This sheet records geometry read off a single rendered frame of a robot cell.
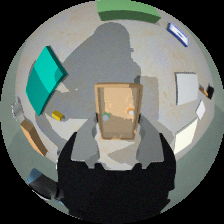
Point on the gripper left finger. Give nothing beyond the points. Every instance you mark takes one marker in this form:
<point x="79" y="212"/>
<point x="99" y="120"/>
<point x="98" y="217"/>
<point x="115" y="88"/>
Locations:
<point x="80" y="152"/>

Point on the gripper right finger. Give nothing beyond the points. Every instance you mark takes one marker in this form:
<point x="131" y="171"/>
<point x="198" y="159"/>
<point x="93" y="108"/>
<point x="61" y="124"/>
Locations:
<point x="154" y="152"/>

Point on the light grey flat card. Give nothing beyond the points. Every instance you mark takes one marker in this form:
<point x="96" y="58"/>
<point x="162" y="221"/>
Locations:
<point x="200" y="109"/>

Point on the small yellow block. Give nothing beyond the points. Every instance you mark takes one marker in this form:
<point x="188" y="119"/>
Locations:
<point x="57" y="115"/>

